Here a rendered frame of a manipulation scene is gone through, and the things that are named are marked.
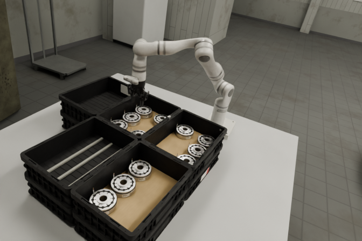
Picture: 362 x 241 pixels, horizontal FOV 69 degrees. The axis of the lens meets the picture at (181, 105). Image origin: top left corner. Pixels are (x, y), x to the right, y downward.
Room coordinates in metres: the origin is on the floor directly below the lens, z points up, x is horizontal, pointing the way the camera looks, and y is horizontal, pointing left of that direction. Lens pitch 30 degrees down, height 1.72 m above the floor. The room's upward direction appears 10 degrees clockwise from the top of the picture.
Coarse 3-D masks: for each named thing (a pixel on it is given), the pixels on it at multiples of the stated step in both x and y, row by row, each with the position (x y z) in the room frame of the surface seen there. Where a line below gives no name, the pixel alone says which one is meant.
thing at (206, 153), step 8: (168, 120) 1.18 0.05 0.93; (208, 120) 1.25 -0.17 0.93; (224, 128) 1.20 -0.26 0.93; (144, 136) 1.02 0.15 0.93; (152, 144) 0.96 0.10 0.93; (216, 144) 1.07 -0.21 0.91; (168, 152) 0.93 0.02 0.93; (208, 152) 0.99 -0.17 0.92; (200, 160) 0.91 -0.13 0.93; (192, 168) 0.86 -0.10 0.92
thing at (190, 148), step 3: (192, 144) 1.10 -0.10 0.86; (195, 144) 1.11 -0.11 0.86; (198, 144) 1.11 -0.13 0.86; (189, 147) 1.07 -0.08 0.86; (192, 147) 1.08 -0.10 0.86; (201, 147) 1.09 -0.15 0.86; (204, 147) 1.09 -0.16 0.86; (189, 150) 1.05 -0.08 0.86; (192, 150) 1.06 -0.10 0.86; (204, 150) 1.08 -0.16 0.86; (192, 153) 1.03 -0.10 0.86; (195, 153) 1.03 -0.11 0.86; (198, 153) 1.04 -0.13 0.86; (201, 153) 1.04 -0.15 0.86; (195, 156) 1.01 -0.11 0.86; (198, 156) 1.02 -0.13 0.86
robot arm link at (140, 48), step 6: (138, 42) 1.21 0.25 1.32; (144, 42) 1.22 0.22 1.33; (150, 42) 1.23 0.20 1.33; (156, 42) 1.24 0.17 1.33; (138, 48) 1.20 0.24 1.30; (144, 48) 1.21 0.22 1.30; (150, 48) 1.22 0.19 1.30; (156, 48) 1.22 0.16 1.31; (138, 54) 1.20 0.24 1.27; (144, 54) 1.21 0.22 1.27; (150, 54) 1.22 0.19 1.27; (156, 54) 1.24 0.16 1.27
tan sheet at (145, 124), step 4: (152, 112) 1.40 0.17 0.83; (156, 112) 1.40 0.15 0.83; (152, 116) 1.35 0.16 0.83; (144, 120) 1.29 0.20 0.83; (148, 120) 1.30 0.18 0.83; (152, 120) 1.31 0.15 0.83; (140, 124) 1.25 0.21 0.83; (144, 124) 1.25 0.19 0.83; (148, 124) 1.26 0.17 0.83; (152, 124) 1.27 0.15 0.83; (128, 128) 1.19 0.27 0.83; (132, 128) 1.20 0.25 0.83; (136, 128) 1.20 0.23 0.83; (140, 128) 1.21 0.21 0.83; (144, 128) 1.22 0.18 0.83; (148, 128) 1.22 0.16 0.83
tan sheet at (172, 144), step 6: (174, 132) 1.22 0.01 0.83; (198, 132) 1.26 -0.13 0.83; (168, 138) 1.16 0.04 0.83; (174, 138) 1.17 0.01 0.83; (192, 138) 1.20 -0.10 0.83; (162, 144) 1.10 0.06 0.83; (168, 144) 1.11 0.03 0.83; (174, 144) 1.12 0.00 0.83; (180, 144) 1.13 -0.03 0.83; (186, 144) 1.14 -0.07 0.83; (168, 150) 1.06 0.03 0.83; (174, 150) 1.07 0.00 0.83; (180, 150) 1.08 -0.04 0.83; (186, 150) 1.09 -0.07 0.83
